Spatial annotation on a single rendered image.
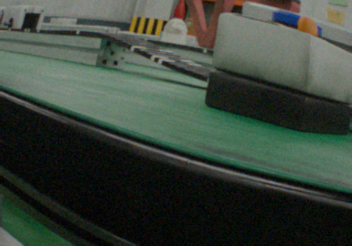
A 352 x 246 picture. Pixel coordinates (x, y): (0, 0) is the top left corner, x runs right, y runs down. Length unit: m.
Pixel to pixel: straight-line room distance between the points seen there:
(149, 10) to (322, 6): 5.17
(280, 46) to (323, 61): 0.03
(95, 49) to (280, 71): 0.38
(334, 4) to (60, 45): 3.14
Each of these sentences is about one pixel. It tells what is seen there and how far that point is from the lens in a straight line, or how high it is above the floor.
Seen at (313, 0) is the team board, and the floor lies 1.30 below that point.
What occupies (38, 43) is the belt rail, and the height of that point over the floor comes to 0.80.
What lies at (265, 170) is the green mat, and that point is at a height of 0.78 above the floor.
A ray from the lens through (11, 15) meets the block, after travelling 1.60.
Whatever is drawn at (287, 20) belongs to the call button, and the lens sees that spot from 0.47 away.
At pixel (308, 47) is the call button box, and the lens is 0.43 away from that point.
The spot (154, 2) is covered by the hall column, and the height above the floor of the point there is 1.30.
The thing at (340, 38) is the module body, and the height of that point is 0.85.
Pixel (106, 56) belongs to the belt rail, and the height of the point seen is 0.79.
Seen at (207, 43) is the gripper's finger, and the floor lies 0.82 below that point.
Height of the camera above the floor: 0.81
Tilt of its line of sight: 5 degrees down
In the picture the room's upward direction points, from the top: 11 degrees clockwise
